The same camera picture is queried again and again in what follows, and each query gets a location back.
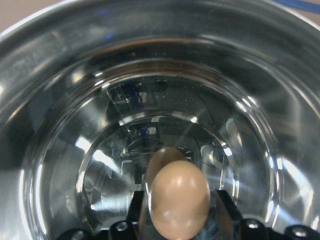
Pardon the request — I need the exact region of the pale green steel pot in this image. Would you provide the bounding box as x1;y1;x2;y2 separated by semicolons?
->
0;0;320;240

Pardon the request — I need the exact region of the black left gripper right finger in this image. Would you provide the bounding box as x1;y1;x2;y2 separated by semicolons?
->
216;190;320;240

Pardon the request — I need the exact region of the beige egg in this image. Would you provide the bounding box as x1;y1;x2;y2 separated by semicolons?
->
148;160;211;240

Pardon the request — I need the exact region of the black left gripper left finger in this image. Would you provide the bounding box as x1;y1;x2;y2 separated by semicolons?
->
59;190;145;240

